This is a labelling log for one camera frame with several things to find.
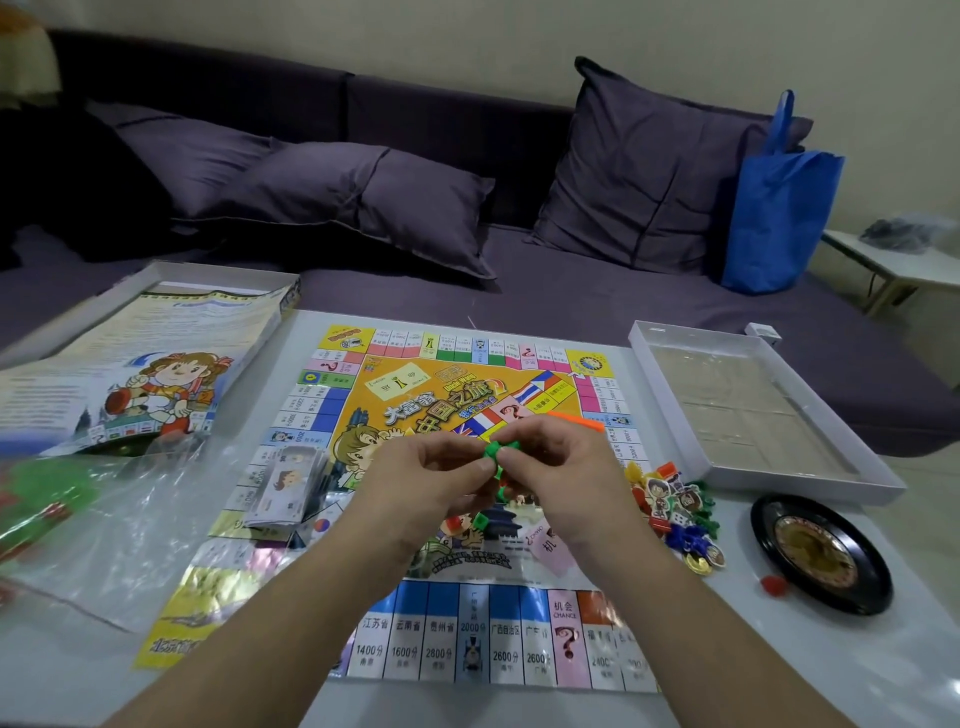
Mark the person's left hand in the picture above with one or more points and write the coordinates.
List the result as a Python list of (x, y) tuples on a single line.
[(420, 487)]

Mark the person's right hand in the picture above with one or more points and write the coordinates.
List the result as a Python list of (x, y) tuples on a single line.
[(577, 480)]

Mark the person's left thumb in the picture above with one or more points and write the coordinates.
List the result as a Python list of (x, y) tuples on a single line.
[(469, 474)]

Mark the person's right thumb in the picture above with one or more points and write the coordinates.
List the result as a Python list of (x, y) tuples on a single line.
[(521, 472)]

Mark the small green plastic house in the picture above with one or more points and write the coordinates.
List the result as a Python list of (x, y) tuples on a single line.
[(497, 452), (481, 523)]

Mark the person's right forearm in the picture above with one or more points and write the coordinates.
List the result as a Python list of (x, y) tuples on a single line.
[(660, 622)]

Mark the person's left forearm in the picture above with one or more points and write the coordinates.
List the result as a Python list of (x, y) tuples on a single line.
[(300, 630)]

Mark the pink card stack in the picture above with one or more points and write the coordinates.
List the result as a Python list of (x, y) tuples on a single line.
[(541, 544)]

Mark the orange card stack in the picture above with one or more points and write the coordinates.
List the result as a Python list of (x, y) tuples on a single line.
[(581, 420)]

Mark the colourful paper game board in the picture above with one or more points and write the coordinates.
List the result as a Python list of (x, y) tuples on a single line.
[(337, 420)]

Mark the pile of colourful game tokens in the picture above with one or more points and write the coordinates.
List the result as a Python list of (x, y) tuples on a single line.
[(675, 510)]

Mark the stack of play money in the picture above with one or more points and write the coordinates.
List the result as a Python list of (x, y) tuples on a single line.
[(283, 491)]

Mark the white cardboard box base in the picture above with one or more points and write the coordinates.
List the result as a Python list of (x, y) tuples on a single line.
[(750, 465)]

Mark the beige box insert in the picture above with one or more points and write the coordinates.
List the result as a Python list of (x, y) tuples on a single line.
[(742, 409)]

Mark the small red plastic piece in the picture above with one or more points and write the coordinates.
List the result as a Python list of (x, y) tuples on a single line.
[(772, 586)]

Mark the small white box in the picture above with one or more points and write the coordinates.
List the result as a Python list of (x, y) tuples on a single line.
[(763, 334)]

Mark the black roulette wheel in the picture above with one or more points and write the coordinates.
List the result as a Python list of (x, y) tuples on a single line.
[(821, 555)]

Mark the white cardboard box lid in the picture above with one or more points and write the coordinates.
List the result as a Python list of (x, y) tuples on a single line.
[(225, 274)]

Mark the large purple cushion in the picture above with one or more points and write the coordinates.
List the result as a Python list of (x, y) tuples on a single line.
[(645, 165)]

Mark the clear plastic bag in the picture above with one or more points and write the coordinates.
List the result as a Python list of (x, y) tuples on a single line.
[(135, 525)]

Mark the cartoon printed paper sheet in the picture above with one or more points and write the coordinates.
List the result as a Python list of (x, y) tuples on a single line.
[(150, 360)]

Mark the blue tote bag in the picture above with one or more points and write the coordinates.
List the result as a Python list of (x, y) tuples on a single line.
[(780, 217)]

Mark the purple sofa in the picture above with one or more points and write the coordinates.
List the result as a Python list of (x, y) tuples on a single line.
[(465, 97)]

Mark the white side table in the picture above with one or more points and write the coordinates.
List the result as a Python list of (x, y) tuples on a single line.
[(900, 270)]

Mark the grey plastic bag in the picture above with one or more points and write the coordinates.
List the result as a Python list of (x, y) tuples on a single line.
[(911, 229)]

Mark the yellowish cloth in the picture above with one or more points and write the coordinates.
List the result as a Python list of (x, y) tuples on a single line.
[(22, 64)]

